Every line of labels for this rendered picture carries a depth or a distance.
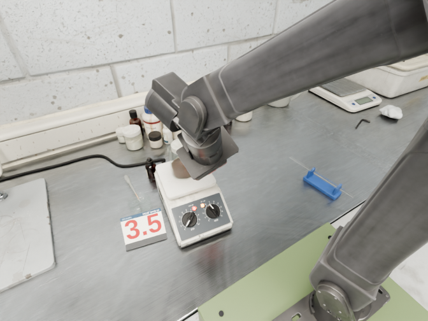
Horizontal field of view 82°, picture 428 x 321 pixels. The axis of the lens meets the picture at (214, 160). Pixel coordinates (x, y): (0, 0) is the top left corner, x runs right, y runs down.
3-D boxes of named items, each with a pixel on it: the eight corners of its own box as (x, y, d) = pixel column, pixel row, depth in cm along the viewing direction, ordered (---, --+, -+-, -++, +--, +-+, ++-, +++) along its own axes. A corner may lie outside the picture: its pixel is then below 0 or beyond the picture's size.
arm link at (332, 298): (318, 284, 29) (370, 320, 26) (345, 234, 34) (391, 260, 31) (306, 303, 33) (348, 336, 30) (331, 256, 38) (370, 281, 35)
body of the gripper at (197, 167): (176, 153, 47) (167, 141, 40) (221, 126, 48) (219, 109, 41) (194, 181, 46) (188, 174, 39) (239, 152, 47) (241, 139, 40)
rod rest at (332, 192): (341, 194, 65) (346, 185, 63) (334, 200, 64) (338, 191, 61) (309, 174, 71) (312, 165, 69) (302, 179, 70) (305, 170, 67)
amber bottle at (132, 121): (137, 131, 89) (131, 107, 82) (146, 134, 87) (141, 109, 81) (130, 137, 86) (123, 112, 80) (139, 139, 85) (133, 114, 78)
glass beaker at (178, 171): (165, 172, 60) (160, 144, 54) (187, 161, 63) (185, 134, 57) (181, 188, 56) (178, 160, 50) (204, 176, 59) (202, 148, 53)
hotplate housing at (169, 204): (233, 230, 57) (235, 207, 52) (179, 251, 53) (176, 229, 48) (199, 171, 73) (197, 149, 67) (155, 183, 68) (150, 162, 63)
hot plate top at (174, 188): (218, 185, 57) (218, 182, 57) (167, 201, 53) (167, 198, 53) (199, 155, 65) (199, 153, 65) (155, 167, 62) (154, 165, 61)
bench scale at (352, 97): (351, 114, 98) (355, 104, 95) (305, 90, 116) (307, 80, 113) (382, 104, 105) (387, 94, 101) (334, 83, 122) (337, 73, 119)
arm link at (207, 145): (176, 138, 41) (165, 121, 35) (200, 115, 42) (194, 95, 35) (204, 166, 40) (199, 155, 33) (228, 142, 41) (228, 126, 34)
